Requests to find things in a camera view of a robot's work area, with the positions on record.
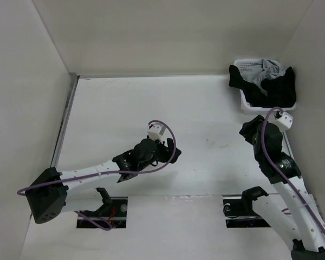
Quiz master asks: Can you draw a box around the black tank top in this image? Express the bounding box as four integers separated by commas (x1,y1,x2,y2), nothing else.
229,65,296,108

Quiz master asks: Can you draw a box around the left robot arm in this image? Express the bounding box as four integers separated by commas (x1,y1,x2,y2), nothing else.
18,138,181,224

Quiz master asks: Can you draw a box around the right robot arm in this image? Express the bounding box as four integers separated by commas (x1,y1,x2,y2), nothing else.
239,113,325,259

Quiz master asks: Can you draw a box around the grey tank top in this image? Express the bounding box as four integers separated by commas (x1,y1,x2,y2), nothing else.
240,59,285,94

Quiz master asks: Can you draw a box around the white plastic laundry basket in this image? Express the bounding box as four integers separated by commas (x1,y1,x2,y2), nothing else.
232,58,296,114

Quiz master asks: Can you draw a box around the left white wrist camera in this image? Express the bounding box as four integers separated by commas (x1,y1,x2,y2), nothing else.
147,122,166,143

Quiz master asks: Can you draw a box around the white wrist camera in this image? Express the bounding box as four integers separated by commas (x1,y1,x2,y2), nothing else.
274,112,293,132
147,122,166,143

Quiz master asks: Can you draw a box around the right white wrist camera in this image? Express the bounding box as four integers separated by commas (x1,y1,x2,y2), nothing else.
274,112,293,132

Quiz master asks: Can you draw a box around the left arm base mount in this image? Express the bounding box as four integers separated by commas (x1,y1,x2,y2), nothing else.
76,188,128,231

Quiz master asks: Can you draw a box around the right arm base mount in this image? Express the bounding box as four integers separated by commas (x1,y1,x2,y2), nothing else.
223,197,270,229

